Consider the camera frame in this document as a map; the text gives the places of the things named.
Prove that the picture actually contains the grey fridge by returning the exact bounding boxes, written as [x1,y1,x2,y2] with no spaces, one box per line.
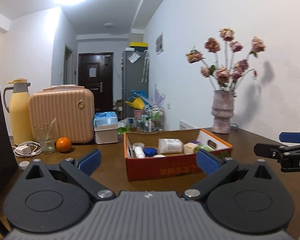
[122,50,149,113]

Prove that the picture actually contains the pink drinking straw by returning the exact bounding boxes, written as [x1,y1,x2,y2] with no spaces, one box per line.
[46,117,57,140]

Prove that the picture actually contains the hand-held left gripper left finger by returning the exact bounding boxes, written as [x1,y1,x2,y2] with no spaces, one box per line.
[21,149,116,201]

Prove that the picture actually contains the clear glass cup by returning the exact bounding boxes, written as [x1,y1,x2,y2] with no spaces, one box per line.
[33,124,56,153]

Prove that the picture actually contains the black paper bag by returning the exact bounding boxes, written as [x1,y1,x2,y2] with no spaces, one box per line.
[0,70,18,200]

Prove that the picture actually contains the wire rack with bottles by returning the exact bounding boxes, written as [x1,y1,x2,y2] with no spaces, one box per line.
[137,107,164,132]

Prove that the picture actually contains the white labelled plastic container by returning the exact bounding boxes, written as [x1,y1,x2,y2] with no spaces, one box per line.
[158,138,184,154]

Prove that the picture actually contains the red cardboard box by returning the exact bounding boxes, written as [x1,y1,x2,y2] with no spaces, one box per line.
[123,128,234,182]

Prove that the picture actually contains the dark brown door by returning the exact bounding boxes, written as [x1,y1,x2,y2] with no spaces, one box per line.
[78,52,114,113]

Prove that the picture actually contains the dried pink rose bouquet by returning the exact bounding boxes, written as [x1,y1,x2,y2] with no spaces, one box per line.
[185,27,267,92]

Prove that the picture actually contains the blue folding stool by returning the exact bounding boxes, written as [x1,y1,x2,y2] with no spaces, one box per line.
[129,89,149,105]

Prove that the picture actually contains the paper sheet on fridge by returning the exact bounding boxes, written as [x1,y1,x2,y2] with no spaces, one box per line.
[127,52,140,64]

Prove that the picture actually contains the yellow watering can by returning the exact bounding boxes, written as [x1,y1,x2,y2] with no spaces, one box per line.
[125,98,144,111]

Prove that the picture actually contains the green packet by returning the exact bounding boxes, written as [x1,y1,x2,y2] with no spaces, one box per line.
[197,142,215,153]

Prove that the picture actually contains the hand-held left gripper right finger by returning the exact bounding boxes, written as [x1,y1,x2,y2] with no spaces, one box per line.
[181,149,278,202]

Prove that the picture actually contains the yellow thermos jug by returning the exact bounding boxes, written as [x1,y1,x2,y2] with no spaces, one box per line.
[3,78,32,146]

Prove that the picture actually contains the orange fruit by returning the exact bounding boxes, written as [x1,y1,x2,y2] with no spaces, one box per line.
[56,137,72,153]

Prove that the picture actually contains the purple decorative branches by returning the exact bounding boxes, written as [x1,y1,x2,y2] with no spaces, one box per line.
[152,84,167,108]

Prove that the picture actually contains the grey interior door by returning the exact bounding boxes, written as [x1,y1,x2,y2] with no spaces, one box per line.
[64,44,73,85]

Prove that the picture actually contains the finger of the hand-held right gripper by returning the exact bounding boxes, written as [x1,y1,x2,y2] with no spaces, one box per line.
[254,142,288,160]
[279,130,300,153]

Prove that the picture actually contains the white folded umbrella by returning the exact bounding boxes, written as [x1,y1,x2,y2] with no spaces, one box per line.
[142,51,149,83]

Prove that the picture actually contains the white board against wall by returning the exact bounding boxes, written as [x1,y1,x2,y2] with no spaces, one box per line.
[179,119,199,130]

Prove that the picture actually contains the pink textured vase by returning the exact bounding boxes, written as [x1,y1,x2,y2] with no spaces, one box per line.
[212,90,234,134]

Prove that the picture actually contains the green packages on floor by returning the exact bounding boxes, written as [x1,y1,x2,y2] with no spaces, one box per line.
[117,119,130,134]

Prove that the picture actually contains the white charger with cable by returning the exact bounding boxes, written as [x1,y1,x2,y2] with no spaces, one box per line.
[13,141,42,158]

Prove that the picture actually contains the pink ribbed suitcase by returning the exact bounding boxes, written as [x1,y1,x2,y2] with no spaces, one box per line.
[29,85,95,144]

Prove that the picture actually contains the cream charger plug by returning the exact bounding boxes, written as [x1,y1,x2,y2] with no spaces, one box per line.
[184,142,200,155]

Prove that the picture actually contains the blue tissue pack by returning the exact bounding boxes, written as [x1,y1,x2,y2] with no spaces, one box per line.
[93,111,118,132]

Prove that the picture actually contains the small white bottle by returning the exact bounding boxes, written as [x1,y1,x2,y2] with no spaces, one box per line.
[134,147,146,159]

